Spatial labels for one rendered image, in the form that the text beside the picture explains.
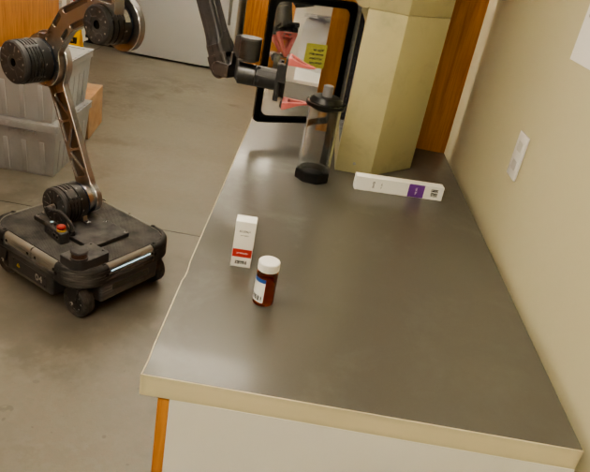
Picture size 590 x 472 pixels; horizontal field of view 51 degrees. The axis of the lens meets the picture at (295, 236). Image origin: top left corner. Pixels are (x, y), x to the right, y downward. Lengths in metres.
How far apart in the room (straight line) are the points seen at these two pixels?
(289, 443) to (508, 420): 0.35
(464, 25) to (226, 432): 1.58
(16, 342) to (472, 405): 1.90
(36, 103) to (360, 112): 2.35
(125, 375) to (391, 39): 1.50
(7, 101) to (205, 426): 3.06
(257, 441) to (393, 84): 1.13
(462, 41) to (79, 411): 1.78
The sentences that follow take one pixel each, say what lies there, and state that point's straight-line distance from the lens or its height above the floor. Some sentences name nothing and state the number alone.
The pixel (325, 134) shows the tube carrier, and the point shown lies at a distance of 1.71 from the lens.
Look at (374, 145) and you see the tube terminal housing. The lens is 1.88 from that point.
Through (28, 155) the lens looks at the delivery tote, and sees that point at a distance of 3.95.
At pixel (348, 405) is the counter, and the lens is 1.01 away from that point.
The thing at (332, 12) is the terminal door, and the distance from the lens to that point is 2.06.
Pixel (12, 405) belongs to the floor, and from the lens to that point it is 2.35.
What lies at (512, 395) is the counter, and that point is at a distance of 1.16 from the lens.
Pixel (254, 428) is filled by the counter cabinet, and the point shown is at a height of 0.87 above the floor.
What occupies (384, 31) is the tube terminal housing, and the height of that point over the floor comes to 1.36.
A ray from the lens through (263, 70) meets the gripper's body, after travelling 1.72.
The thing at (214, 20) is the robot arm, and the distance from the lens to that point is 1.77.
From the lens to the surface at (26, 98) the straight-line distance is 3.83.
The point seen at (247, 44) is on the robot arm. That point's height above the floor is 1.28.
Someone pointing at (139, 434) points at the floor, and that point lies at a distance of 2.23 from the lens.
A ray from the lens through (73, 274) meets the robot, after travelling 2.57.
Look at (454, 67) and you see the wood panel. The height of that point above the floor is 1.24.
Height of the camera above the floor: 1.60
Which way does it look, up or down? 27 degrees down
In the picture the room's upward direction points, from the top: 11 degrees clockwise
